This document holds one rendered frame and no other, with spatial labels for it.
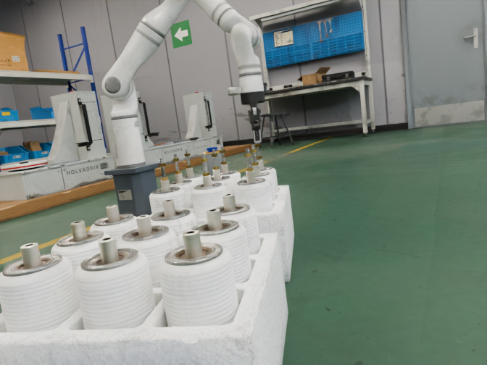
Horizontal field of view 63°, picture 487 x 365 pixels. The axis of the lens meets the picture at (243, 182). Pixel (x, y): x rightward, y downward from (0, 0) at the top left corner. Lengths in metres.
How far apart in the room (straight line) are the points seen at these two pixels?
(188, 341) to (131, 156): 1.03
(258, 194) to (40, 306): 0.58
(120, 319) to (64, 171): 2.63
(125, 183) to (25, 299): 0.89
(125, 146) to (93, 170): 1.88
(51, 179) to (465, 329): 2.71
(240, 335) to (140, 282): 0.16
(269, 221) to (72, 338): 0.57
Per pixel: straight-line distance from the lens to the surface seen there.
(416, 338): 0.81
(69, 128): 3.43
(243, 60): 1.25
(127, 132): 1.44
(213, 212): 0.62
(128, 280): 0.54
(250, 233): 0.72
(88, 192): 3.17
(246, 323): 0.49
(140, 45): 1.43
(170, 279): 0.50
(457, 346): 0.80
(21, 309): 0.62
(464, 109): 6.01
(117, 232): 0.79
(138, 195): 1.43
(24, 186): 2.97
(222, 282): 0.50
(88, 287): 0.55
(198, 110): 4.84
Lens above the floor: 0.41
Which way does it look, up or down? 9 degrees down
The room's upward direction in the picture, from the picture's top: 7 degrees counter-clockwise
